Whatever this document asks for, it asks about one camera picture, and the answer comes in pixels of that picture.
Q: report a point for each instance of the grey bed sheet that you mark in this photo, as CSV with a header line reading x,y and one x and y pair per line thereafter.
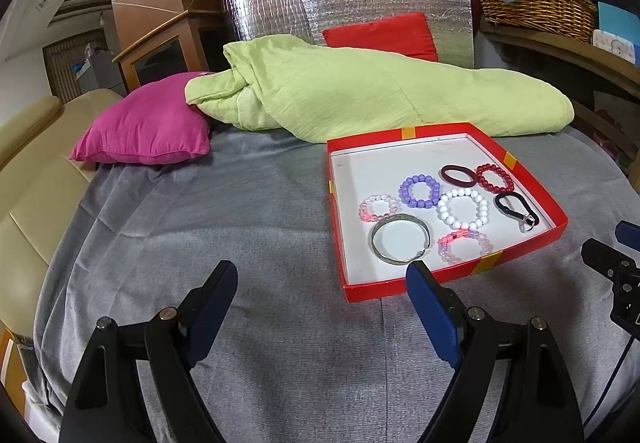
x,y
225,223

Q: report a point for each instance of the light green blanket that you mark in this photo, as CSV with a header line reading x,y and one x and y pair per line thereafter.
x,y
350,88

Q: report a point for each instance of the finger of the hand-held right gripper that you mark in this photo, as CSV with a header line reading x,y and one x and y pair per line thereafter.
x,y
600,255
629,230

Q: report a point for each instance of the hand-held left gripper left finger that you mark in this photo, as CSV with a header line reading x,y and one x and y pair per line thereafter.
x,y
215,308

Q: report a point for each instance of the wicker basket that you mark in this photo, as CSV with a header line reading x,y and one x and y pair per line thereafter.
x,y
540,3

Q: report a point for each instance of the white printed card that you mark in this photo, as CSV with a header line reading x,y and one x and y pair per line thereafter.
x,y
615,48

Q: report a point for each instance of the silver metal bangle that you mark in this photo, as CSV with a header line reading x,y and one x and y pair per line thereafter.
x,y
395,259

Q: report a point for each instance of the beige sofa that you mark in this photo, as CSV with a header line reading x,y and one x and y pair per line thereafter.
x,y
35,173

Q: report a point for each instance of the grey storage box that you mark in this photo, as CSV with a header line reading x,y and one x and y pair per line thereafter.
x,y
100,73

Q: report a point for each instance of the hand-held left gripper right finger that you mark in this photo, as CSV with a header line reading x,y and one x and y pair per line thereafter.
x,y
432,313

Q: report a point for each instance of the magenta pillow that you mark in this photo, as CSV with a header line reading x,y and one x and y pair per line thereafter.
x,y
145,128

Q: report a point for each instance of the dark wooden shelf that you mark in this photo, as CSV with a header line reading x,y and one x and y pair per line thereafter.
x,y
550,48

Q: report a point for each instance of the light blue card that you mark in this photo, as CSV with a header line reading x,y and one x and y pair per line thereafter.
x,y
617,18

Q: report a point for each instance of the red cardboard box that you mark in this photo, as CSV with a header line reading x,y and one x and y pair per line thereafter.
x,y
360,173

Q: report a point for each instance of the red pillow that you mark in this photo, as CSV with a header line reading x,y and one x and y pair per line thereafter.
x,y
385,35

